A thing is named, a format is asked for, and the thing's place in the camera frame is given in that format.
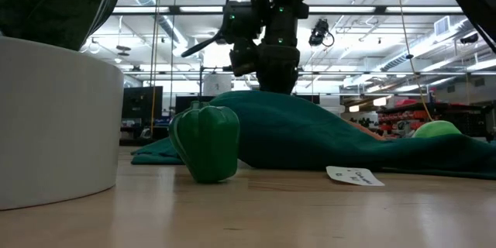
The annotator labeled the black overhead beam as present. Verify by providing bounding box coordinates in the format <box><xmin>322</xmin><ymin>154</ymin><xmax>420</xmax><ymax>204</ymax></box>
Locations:
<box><xmin>112</xmin><ymin>5</ymin><xmax>464</xmax><ymax>16</ymax></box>

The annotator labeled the white box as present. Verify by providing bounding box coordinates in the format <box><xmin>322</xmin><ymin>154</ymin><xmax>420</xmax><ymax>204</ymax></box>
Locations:
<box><xmin>202</xmin><ymin>73</ymin><xmax>233</xmax><ymax>97</ymax></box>

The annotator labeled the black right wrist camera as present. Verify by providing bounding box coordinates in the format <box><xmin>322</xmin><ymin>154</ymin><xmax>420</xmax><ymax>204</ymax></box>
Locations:
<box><xmin>222</xmin><ymin>2</ymin><xmax>265</xmax><ymax>43</ymax></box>

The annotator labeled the dark green cloth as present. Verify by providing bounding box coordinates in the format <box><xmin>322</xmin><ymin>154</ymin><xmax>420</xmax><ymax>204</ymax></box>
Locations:
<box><xmin>130</xmin><ymin>90</ymin><xmax>496</xmax><ymax>181</ymax></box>

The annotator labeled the artificial green plant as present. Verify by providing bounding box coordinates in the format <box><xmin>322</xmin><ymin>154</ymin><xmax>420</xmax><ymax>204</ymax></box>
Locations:
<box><xmin>0</xmin><ymin>0</ymin><xmax>156</xmax><ymax>52</ymax></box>

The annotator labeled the yellow hanging cable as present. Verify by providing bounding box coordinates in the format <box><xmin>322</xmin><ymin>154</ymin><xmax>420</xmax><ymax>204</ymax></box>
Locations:
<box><xmin>394</xmin><ymin>0</ymin><xmax>435</xmax><ymax>122</ymax></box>

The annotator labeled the light green toy apple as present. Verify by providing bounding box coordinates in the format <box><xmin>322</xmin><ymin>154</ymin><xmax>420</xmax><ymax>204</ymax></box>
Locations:
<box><xmin>411</xmin><ymin>119</ymin><xmax>463</xmax><ymax>139</ymax></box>

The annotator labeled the white plant pot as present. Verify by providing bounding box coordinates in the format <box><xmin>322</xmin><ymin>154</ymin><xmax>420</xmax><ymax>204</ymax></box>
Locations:
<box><xmin>0</xmin><ymin>36</ymin><xmax>125</xmax><ymax>211</ymax></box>

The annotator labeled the small black monitor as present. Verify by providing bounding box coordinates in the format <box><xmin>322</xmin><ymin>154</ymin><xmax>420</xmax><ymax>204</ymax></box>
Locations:
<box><xmin>174</xmin><ymin>95</ymin><xmax>216</xmax><ymax>115</ymax></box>

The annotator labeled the dark green toy pepper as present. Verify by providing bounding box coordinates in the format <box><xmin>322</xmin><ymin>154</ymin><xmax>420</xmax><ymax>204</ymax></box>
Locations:
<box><xmin>168</xmin><ymin>100</ymin><xmax>241</xmax><ymax>184</ymax></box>

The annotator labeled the white paper label with writing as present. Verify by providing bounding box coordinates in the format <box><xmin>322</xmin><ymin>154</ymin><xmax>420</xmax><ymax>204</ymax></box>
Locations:
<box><xmin>325</xmin><ymin>165</ymin><xmax>386</xmax><ymax>188</ymax></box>

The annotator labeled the large black monitor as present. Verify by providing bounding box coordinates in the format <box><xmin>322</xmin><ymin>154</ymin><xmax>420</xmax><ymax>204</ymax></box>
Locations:
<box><xmin>122</xmin><ymin>85</ymin><xmax>164</xmax><ymax>121</ymax></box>

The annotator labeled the black hanging camera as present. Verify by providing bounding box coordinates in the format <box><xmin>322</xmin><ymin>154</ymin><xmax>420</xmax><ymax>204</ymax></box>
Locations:
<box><xmin>308</xmin><ymin>18</ymin><xmax>335</xmax><ymax>47</ymax></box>

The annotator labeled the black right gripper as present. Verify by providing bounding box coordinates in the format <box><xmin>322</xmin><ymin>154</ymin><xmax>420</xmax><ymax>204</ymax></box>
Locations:
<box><xmin>229</xmin><ymin>38</ymin><xmax>301</xmax><ymax>95</ymax></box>

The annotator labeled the shelf with red bins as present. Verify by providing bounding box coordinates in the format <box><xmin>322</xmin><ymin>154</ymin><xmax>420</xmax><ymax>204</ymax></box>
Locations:
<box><xmin>377</xmin><ymin>98</ymin><xmax>496</xmax><ymax>140</ymax></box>

